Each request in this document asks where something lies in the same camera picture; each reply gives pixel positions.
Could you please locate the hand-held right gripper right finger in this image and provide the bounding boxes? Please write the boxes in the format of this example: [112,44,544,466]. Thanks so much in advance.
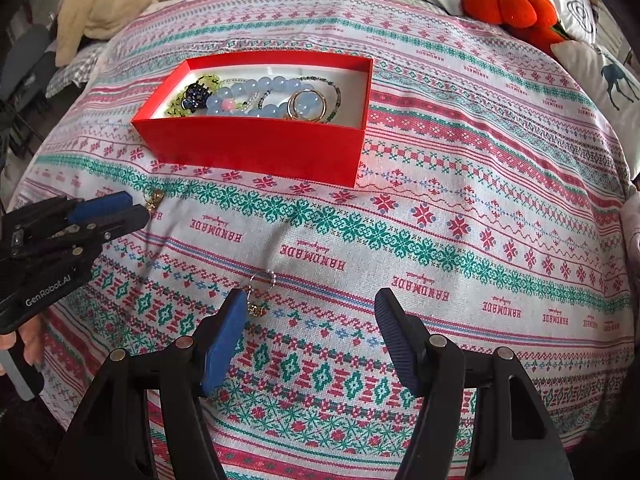
[374,287,576,480]

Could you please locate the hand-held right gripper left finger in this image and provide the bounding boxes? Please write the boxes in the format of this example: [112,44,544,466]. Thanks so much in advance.
[52,287,249,480]

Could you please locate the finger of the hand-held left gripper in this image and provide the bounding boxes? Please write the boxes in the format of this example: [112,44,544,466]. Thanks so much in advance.
[72,205,151,257]
[67,191,133,226]

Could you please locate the hoop earring with charm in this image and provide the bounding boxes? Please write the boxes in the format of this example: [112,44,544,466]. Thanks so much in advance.
[245,269,278,317]

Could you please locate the green bead bracelet black charm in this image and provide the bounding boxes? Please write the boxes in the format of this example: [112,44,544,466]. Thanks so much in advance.
[167,74,221,118]

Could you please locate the red cardboard box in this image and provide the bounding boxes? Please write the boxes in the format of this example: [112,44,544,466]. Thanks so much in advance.
[131,50,375,190]

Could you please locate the gold rings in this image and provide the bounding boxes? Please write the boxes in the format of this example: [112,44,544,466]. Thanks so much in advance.
[286,89,328,123]

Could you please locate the pale blue bead bracelet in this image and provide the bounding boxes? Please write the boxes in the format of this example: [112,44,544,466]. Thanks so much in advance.
[205,75,321,121]

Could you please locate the dark green bead strand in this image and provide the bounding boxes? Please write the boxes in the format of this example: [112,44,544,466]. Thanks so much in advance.
[300,74,345,125]

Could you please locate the person's left hand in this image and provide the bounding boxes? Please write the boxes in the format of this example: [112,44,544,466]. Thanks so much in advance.
[17,311,47,368]

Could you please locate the grey checked cloth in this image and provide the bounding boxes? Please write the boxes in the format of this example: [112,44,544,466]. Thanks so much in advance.
[45,42,108,98]

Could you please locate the dark grey chair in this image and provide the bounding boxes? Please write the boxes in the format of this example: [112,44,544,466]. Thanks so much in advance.
[0,22,58,161]

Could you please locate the patterned red green cloth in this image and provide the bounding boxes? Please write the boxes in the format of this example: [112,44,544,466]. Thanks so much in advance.
[7,0,636,480]

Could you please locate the beige fleece blanket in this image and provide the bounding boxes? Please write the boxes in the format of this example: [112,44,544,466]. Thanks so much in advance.
[54,0,208,66]

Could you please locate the deer print pillow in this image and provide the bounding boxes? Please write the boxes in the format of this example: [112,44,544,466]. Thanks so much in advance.
[550,40,640,128]

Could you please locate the orange plush toy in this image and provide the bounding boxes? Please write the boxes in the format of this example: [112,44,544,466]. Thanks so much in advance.
[460,0,568,46]

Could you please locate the circle print pillow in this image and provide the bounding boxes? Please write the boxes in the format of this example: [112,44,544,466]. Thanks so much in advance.
[447,0,601,43]

